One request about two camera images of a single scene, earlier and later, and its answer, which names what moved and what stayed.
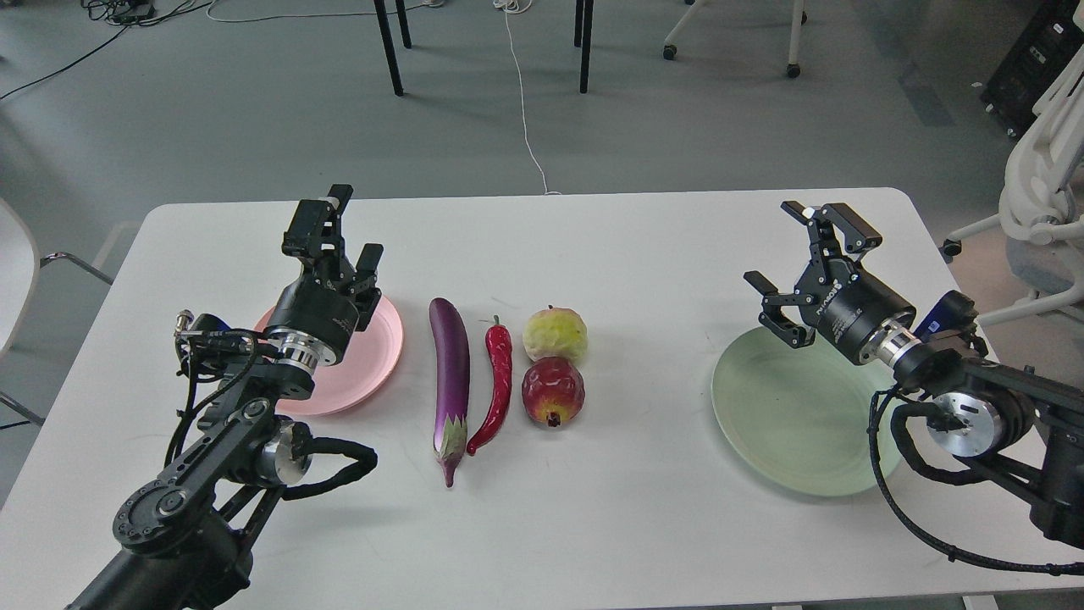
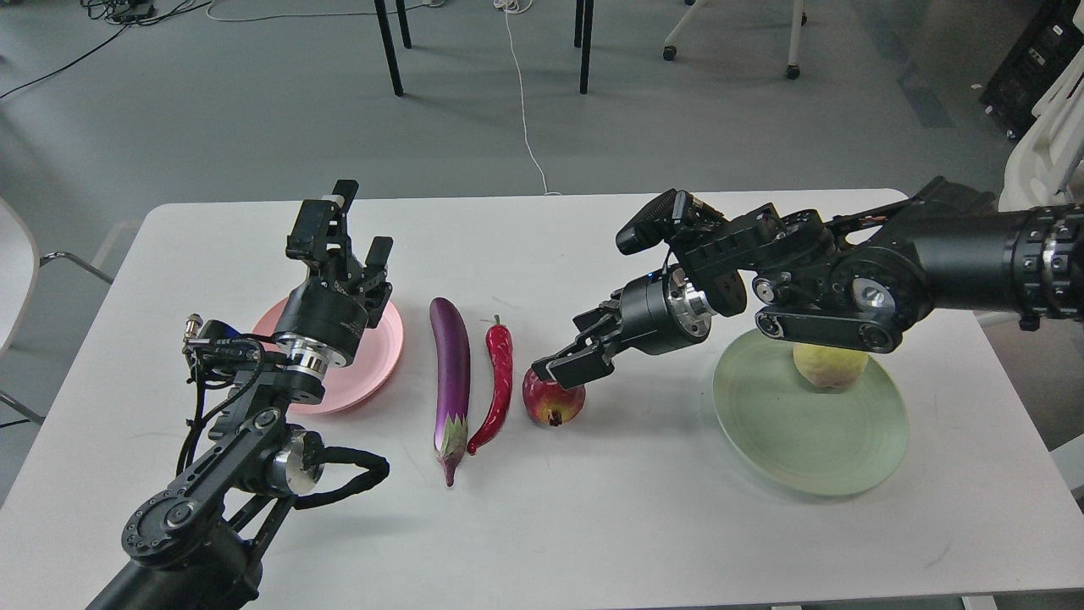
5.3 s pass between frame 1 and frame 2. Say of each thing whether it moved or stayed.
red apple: stayed
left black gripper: stayed
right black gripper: moved
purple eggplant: stayed
